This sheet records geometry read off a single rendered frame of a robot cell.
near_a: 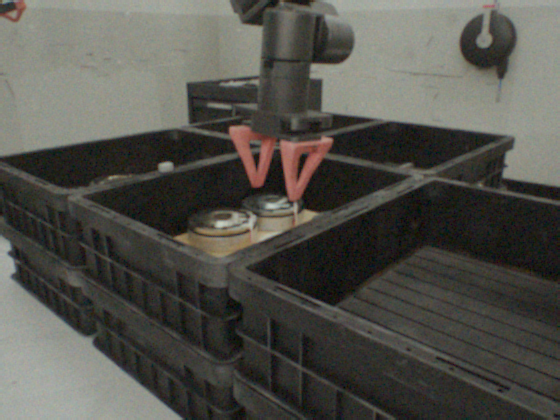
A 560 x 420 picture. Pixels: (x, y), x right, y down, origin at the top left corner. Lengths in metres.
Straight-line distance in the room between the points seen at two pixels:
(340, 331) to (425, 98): 3.77
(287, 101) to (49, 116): 3.61
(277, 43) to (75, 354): 0.50
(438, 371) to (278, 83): 0.34
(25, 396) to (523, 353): 0.57
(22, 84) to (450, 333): 3.69
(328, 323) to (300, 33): 0.31
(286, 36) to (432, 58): 3.53
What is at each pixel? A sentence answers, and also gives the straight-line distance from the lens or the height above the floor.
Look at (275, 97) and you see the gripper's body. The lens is 0.54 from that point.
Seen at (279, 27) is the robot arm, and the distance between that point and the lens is 0.54.
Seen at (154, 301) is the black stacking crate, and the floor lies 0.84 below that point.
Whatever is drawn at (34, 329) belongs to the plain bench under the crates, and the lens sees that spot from 0.84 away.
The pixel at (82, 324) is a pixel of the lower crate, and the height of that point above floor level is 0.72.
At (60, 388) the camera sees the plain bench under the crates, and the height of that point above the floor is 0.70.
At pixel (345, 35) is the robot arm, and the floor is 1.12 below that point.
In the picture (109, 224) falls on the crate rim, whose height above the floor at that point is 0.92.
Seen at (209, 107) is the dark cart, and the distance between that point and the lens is 2.49.
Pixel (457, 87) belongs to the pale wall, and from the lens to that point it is 3.99.
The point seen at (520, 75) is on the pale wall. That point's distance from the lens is 3.88.
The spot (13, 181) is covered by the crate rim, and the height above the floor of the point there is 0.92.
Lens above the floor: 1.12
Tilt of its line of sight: 20 degrees down
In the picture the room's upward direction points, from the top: straight up
